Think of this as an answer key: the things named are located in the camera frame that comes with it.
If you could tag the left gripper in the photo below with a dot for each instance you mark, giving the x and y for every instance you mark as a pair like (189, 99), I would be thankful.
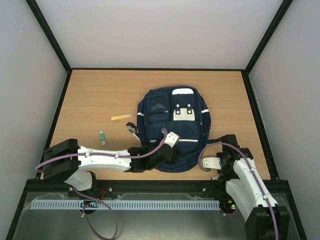
(173, 159)

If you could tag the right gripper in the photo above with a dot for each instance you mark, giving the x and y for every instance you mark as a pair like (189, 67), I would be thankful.
(230, 139)

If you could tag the navy blue backpack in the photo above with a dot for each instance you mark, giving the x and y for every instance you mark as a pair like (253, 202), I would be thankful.
(178, 109)

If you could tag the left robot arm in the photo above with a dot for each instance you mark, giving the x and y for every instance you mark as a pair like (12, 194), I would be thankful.
(73, 164)

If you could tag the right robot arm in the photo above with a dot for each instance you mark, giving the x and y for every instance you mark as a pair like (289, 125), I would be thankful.
(264, 218)

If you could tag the purple capped white pen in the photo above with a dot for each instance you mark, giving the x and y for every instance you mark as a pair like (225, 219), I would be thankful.
(214, 178)

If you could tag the green capped white pen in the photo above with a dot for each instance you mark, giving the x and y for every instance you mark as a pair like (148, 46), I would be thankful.
(135, 136)

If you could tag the green whiteboard marker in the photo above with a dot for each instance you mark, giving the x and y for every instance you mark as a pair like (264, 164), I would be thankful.
(102, 138)

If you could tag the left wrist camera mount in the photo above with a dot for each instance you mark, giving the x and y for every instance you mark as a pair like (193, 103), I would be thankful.
(171, 139)

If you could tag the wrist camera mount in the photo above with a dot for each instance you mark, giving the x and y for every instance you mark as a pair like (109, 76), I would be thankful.
(171, 139)
(209, 163)

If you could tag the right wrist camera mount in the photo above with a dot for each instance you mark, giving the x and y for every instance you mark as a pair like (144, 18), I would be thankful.
(209, 163)

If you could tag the black aluminium frame rail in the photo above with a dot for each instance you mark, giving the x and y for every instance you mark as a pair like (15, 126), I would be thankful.
(114, 188)

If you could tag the grey slotted cable duct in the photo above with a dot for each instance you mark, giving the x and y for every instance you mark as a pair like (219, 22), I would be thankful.
(197, 205)

